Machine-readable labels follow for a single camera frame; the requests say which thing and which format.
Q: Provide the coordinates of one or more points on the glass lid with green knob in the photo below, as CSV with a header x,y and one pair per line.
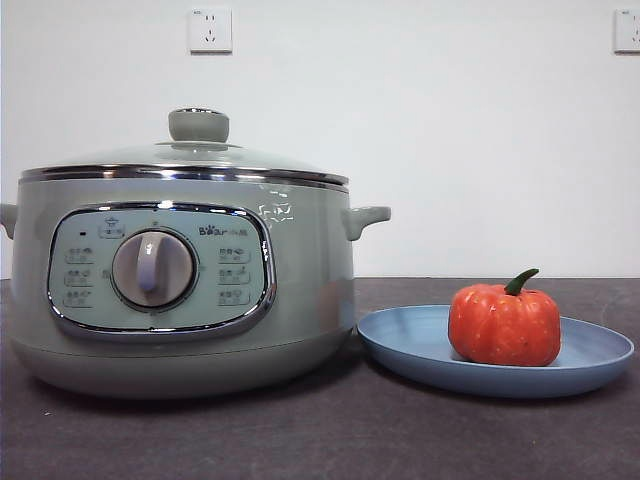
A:
x,y
198,125

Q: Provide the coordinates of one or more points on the orange pumpkin with green stem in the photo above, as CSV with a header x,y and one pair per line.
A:
x,y
502,325

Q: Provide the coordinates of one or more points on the pale green electric steamer pot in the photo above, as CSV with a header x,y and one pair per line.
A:
x,y
310,280

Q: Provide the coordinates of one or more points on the blue round plate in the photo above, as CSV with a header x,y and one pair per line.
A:
x,y
400,340

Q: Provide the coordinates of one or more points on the white wall socket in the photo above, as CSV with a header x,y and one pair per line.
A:
x,y
627,30
210,30

